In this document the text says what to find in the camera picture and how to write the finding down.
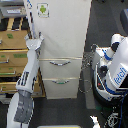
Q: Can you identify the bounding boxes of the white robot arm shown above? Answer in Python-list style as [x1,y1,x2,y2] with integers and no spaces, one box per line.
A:
[6,34,44,128]

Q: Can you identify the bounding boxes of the coiled cable on floor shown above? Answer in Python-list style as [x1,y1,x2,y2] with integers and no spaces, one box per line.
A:
[78,43,100,94]

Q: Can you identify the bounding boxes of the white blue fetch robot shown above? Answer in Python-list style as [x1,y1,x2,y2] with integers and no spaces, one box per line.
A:
[92,34,128,106]

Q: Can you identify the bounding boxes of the white fridge body with drawers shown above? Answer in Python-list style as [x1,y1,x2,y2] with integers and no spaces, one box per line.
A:
[39,58,82,99]

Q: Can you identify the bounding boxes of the green android sticker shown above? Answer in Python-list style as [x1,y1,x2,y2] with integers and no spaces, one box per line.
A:
[37,3,49,18]

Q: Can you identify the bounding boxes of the grey box on cabinet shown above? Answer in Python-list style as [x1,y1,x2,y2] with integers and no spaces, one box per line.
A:
[0,6,26,17]

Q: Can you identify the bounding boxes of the wooden drawer cabinet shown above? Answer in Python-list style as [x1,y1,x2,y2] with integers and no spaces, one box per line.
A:
[0,16,46,99]

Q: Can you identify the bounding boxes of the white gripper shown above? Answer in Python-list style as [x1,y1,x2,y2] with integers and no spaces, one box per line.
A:
[24,32,44,50]

